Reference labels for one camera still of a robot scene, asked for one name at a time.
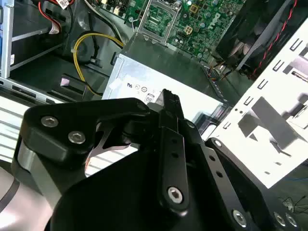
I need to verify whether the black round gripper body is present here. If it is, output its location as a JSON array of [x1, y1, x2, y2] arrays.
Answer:
[[51, 143, 233, 231]]

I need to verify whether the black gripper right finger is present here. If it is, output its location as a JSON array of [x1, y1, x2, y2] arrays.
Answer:
[[172, 92, 303, 231]]

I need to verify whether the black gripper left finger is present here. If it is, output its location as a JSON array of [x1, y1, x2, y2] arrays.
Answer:
[[13, 88, 191, 215]]

